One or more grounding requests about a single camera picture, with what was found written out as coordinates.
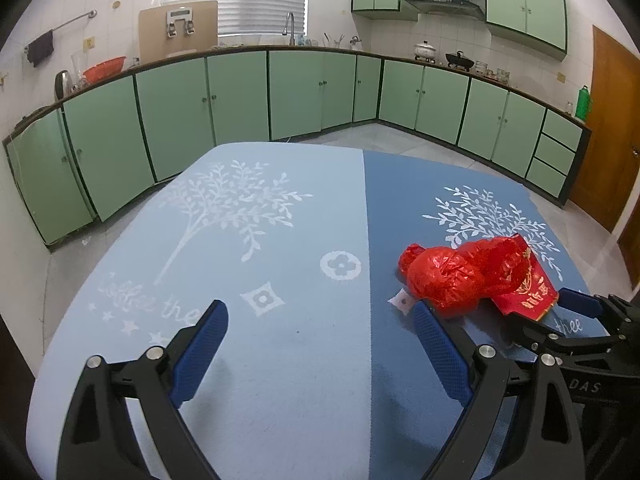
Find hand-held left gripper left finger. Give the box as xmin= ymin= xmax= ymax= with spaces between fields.
xmin=57 ymin=300 xmax=230 ymax=480

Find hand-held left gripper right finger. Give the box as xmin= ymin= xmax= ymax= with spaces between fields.
xmin=411 ymin=301 xmax=586 ymax=480

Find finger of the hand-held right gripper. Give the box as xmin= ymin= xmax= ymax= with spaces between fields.
xmin=556 ymin=287 xmax=640 ymax=341
xmin=507 ymin=315 xmax=640 ymax=376

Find red packet with gold print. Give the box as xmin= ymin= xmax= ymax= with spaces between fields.
xmin=490 ymin=247 xmax=558 ymax=323

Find red plastic bag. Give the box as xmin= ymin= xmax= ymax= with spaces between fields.
xmin=398 ymin=236 xmax=532 ymax=320

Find small white paper scrap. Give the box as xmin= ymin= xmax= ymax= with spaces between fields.
xmin=388 ymin=289 xmax=415 ymax=316

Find blue printed tablecloth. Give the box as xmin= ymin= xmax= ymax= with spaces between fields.
xmin=25 ymin=141 xmax=593 ymax=480

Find brown wooden door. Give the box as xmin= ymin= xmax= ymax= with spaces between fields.
xmin=570 ymin=25 xmax=640 ymax=233

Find green base kitchen cabinets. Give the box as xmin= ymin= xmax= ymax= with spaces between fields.
xmin=2 ymin=45 xmax=592 ymax=251

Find red plastic basin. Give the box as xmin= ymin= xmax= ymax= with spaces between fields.
xmin=82 ymin=56 xmax=127 ymax=86

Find metal kettle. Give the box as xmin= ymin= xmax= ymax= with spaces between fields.
xmin=54 ymin=71 xmax=76 ymax=101

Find brown wooden board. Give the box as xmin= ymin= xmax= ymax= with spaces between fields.
xmin=138 ymin=1 xmax=219 ymax=63

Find dark purple towel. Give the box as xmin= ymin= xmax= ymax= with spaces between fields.
xmin=26 ymin=31 xmax=55 ymax=67

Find wide green wall cabinet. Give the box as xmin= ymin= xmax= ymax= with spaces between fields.
xmin=484 ymin=0 xmax=568 ymax=58

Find grey metal bracket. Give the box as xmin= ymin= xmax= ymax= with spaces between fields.
xmin=164 ymin=7 xmax=196 ymax=37

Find metal towel rail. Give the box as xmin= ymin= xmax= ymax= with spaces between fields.
xmin=22 ymin=9 xmax=98 ymax=48

